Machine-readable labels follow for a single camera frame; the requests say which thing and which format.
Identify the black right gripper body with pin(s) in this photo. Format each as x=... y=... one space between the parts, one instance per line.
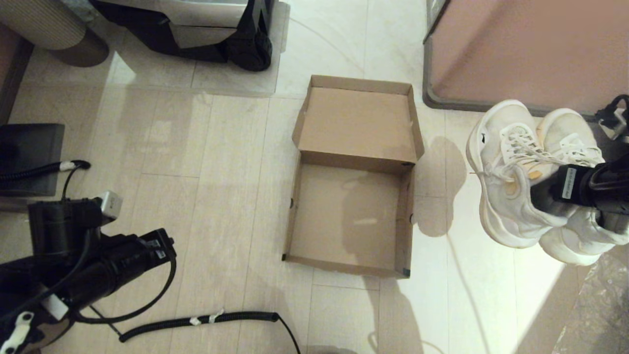
x=609 y=191

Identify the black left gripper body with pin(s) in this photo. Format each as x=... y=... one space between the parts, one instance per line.
x=142 y=250

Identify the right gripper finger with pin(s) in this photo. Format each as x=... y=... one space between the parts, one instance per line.
x=543 y=196

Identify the white lace-up sneaker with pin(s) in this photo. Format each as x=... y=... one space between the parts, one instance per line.
x=496 y=162
x=570 y=246

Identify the cardboard shoe box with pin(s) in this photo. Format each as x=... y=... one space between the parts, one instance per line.
x=354 y=123

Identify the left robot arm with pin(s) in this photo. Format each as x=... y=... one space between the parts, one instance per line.
x=59 y=226

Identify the long black corrugated conduit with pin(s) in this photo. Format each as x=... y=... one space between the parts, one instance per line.
x=196 y=322

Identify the clear crinkled plastic sheet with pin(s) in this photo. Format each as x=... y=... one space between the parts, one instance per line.
x=604 y=314

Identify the black corrugated conduit with plug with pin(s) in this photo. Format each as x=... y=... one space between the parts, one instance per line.
x=29 y=172

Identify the dark brown wooden furniture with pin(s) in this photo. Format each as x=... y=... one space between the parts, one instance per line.
x=12 y=69

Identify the black and silver mobile robot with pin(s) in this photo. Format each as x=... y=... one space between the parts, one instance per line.
x=245 y=49

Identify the beige ribbed cylinder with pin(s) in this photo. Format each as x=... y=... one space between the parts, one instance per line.
x=39 y=24

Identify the grey crumpled bag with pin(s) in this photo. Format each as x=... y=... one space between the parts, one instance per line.
x=78 y=10

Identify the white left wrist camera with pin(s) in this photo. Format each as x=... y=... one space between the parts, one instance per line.
x=110 y=204

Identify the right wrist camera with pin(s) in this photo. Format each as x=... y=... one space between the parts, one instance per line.
x=616 y=123

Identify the pink cabinet with grey frame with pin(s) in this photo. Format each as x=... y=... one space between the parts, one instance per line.
x=530 y=49

